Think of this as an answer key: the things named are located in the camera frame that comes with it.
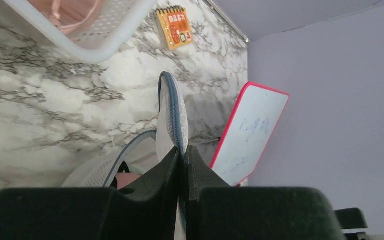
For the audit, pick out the orange card pack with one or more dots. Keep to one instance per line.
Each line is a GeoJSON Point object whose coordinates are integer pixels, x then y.
{"type": "Point", "coordinates": [174, 26]}

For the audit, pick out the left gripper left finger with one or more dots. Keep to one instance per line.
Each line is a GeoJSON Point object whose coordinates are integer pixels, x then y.
{"type": "Point", "coordinates": [54, 213]}

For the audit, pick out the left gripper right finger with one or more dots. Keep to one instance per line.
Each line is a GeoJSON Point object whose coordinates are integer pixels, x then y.
{"type": "Point", "coordinates": [218, 211]}

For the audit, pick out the pink satin bra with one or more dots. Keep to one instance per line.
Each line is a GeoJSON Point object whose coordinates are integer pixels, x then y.
{"type": "Point", "coordinates": [71, 17]}

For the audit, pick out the dusty pink black-trimmed bra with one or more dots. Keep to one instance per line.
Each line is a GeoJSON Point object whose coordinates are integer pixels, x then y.
{"type": "Point", "coordinates": [123, 177]}

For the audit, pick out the white plastic basket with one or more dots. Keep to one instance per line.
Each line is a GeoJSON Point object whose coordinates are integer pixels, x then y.
{"type": "Point", "coordinates": [88, 30]}

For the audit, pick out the pink framed whiteboard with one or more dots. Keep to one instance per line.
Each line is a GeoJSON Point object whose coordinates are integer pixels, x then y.
{"type": "Point", "coordinates": [251, 124]}

